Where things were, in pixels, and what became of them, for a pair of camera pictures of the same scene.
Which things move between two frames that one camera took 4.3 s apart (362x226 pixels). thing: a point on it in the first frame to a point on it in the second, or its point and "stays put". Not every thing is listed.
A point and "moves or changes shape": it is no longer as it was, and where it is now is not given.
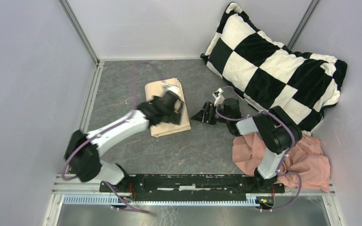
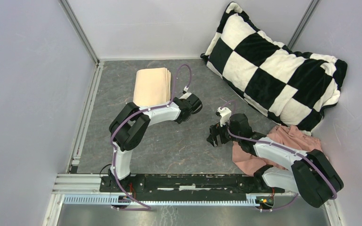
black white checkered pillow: x=270 y=75 stays put
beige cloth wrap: x=156 y=88 moves or changes shape
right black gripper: x=202 y=117 to x=216 y=130
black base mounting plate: x=192 y=187 stays put
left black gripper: x=175 y=117 to x=177 y=121
